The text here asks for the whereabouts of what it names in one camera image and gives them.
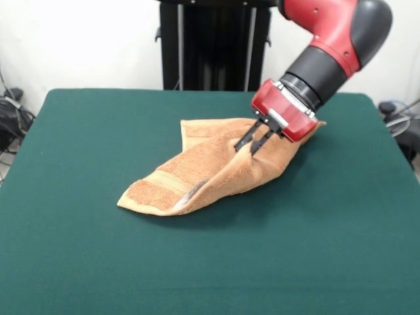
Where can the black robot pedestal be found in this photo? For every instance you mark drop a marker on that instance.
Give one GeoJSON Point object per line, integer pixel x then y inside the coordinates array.
{"type": "Point", "coordinates": [213, 39]}

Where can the tan terry towel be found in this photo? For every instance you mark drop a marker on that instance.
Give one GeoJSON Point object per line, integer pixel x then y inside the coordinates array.
{"type": "Point", "coordinates": [213, 164]}

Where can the black round device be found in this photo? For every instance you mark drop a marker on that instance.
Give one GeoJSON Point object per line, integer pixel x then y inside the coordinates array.
{"type": "Point", "coordinates": [388, 107]}

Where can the dark green table cloth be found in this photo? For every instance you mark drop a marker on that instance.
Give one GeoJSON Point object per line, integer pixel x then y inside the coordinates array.
{"type": "Point", "coordinates": [98, 246]}

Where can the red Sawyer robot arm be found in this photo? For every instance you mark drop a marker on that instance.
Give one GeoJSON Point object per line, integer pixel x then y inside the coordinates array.
{"type": "Point", "coordinates": [328, 42]}

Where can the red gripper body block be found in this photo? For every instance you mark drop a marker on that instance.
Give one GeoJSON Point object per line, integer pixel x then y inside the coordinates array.
{"type": "Point", "coordinates": [292, 121]}

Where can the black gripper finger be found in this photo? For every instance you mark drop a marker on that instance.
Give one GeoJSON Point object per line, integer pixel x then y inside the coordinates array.
{"type": "Point", "coordinates": [262, 142]}
{"type": "Point", "coordinates": [249, 134]}

